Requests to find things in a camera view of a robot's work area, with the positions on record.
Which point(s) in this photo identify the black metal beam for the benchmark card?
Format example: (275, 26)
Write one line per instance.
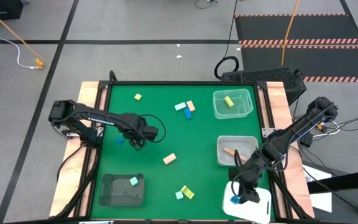
(346, 180)

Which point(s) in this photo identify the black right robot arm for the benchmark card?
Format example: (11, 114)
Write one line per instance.
(291, 133)

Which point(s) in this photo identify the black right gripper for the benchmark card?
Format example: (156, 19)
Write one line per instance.
(247, 172)

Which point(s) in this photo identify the small blue block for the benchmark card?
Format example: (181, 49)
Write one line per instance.
(119, 141)
(235, 200)

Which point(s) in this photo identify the yellow rectangular block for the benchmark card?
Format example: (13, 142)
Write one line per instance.
(228, 101)

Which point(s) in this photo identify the black hazard-striped floor mat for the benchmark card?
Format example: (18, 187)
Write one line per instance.
(322, 59)

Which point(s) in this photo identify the clear plastic bin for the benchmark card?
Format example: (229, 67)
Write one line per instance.
(219, 115)

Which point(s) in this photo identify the small yellow cube block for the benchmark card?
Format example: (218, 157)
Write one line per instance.
(138, 96)

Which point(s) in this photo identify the light teal rectangular block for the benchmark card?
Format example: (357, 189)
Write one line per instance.
(180, 106)

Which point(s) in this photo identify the white paper sheet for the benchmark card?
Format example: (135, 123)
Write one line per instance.
(322, 202)

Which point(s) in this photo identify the light teal cube block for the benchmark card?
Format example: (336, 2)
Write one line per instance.
(179, 195)
(134, 181)

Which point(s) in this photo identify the orange block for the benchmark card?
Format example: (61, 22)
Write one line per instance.
(169, 158)

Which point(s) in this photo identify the blue rectangular block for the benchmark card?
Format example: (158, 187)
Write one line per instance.
(187, 114)

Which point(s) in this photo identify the white plastic bin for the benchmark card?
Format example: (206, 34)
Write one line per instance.
(259, 211)

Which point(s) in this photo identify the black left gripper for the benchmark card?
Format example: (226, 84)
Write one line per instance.
(141, 129)

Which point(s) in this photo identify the wooden side board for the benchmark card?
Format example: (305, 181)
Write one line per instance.
(70, 174)
(277, 102)

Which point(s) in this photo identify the silver metal bracket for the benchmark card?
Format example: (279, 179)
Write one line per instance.
(266, 132)

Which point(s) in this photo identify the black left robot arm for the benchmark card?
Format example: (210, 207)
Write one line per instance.
(99, 119)

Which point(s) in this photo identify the dark smoky plastic bin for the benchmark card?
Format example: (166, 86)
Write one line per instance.
(117, 193)

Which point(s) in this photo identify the black aluminium table frame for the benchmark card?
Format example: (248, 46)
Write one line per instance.
(182, 83)

